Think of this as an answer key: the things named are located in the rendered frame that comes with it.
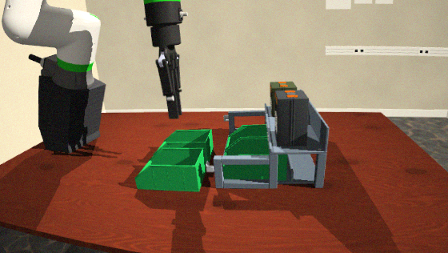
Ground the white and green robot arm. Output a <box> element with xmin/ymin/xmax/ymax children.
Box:
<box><xmin>2</xmin><ymin>0</ymin><xmax>188</xmax><ymax>90</ymax></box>

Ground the olive green tool case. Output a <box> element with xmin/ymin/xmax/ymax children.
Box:
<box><xmin>270</xmin><ymin>82</ymin><xmax>298</xmax><ymax>117</ymax></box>

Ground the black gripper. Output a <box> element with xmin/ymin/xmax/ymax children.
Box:
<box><xmin>150</xmin><ymin>25</ymin><xmax>182</xmax><ymax>119</ymax></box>

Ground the green bin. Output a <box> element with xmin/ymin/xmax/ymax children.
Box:
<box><xmin>223</xmin><ymin>139</ymin><xmax>287</xmax><ymax>180</ymax></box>
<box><xmin>225</xmin><ymin>125</ymin><xmax>268</xmax><ymax>151</ymax></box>
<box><xmin>155</xmin><ymin>130</ymin><xmax>214</xmax><ymax>162</ymax></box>
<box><xmin>137</xmin><ymin>148</ymin><xmax>206</xmax><ymax>191</ymax></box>

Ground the grey metal shelf rack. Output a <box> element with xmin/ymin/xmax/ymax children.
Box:
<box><xmin>206</xmin><ymin>100</ymin><xmax>329</xmax><ymax>189</ymax></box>

